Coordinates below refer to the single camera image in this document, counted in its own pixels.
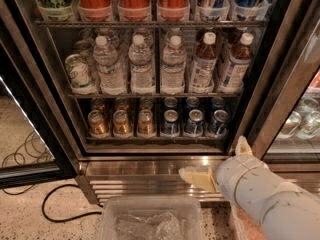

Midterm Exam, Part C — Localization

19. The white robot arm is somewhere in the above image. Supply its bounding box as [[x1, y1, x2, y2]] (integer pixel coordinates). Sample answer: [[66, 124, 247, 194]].
[[179, 136, 320, 240]]

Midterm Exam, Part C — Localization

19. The gold can front middle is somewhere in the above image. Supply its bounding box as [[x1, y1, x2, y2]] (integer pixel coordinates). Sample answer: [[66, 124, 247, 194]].
[[113, 110, 132, 138]]

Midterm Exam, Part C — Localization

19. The gold can front left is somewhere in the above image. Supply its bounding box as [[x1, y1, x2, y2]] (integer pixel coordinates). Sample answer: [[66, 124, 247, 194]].
[[88, 110, 109, 138]]

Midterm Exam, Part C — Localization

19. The brown tea bottle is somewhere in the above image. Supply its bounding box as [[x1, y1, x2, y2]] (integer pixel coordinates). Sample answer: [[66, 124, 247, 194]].
[[188, 32, 217, 93], [218, 32, 254, 94]]

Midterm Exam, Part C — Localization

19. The black power cable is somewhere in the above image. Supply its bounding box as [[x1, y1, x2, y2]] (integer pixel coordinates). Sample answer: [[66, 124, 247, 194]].
[[2, 183, 104, 224]]

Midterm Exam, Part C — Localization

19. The gold can back right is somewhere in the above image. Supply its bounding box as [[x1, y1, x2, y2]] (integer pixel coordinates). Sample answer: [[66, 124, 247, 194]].
[[139, 97, 154, 111]]

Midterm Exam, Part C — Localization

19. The clear water bottle left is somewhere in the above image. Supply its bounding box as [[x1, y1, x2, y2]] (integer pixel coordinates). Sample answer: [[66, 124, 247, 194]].
[[93, 36, 127, 95]]

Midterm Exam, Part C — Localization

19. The steel fridge base grille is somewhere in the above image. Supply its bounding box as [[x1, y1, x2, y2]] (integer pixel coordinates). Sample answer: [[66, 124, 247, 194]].
[[76, 153, 320, 205]]

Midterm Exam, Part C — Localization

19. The red coca-cola can middle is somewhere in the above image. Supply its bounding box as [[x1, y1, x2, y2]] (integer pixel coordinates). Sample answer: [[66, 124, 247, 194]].
[[118, 0, 151, 21]]

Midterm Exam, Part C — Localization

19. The clear water bottle middle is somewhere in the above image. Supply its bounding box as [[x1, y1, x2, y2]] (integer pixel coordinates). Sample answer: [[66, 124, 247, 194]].
[[128, 35, 155, 95]]

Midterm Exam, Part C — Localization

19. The clear water bottle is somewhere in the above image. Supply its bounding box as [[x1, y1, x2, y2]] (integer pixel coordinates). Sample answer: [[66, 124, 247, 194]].
[[160, 36, 187, 95], [93, 36, 127, 95], [128, 35, 155, 95]]

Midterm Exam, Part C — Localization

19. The gold can back left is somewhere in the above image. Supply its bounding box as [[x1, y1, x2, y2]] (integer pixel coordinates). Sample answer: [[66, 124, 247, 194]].
[[90, 98, 105, 114]]

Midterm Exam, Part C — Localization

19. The red coca-cola can right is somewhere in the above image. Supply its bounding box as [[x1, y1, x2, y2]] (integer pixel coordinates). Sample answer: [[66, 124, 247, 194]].
[[158, 0, 188, 21]]

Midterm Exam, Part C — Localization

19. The gold can front right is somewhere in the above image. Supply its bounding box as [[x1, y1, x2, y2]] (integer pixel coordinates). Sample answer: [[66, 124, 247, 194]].
[[137, 109, 156, 137]]

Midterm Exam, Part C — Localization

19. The brown tea bottle left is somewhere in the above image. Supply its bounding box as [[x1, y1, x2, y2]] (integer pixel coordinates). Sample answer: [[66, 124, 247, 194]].
[[188, 32, 217, 93]]

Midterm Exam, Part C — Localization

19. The green white soda can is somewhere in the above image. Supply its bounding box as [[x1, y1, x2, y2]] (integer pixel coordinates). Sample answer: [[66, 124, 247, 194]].
[[65, 54, 97, 95]]

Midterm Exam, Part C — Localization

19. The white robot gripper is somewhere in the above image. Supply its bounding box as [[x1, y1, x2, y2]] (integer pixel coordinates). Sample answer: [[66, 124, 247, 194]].
[[179, 135, 277, 214]]

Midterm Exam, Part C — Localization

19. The open glass fridge door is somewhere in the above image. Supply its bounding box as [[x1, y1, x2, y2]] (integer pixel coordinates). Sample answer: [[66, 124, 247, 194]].
[[0, 48, 76, 195]]

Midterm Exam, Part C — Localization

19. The gold can back middle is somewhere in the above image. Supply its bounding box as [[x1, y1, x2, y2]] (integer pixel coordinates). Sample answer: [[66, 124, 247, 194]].
[[115, 98, 130, 112]]

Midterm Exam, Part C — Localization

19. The clear plastic bin left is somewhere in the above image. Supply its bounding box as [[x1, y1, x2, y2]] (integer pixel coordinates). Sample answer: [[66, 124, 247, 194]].
[[97, 195, 205, 240]]

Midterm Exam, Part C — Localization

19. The red coca-cola can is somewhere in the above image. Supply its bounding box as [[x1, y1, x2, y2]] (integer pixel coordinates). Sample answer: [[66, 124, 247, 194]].
[[78, 0, 112, 21], [118, 0, 151, 21], [158, 0, 188, 21]]

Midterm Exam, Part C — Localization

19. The brown tea bottle right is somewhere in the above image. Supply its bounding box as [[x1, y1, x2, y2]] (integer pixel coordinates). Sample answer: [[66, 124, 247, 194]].
[[218, 32, 254, 94]]

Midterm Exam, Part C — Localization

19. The clear plastic bin right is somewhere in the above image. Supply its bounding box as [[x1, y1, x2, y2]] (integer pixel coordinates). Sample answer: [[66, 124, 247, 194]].
[[229, 205, 267, 240]]

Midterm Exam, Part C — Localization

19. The red coca-cola can left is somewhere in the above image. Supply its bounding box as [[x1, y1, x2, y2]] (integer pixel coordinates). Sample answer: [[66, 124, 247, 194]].
[[78, 0, 112, 21]]

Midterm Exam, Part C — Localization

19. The clear plastic bin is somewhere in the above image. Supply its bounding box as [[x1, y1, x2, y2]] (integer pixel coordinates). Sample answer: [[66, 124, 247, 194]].
[[229, 205, 267, 240], [97, 195, 205, 240]]

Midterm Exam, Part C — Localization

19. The gold can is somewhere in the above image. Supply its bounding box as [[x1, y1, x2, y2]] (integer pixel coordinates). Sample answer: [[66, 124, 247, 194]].
[[139, 97, 154, 111], [115, 98, 130, 112], [88, 110, 109, 138], [113, 110, 132, 138], [90, 98, 105, 114], [137, 109, 156, 137]]

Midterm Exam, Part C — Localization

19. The clear water bottle right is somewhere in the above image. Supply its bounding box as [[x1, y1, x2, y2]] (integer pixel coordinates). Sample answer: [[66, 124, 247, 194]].
[[160, 36, 187, 95]]

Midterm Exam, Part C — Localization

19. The blue pepsi can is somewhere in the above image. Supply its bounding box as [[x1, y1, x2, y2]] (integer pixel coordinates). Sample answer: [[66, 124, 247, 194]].
[[184, 109, 203, 137], [207, 109, 229, 139], [161, 110, 179, 137], [164, 97, 178, 111], [186, 97, 200, 111], [211, 96, 225, 111]]

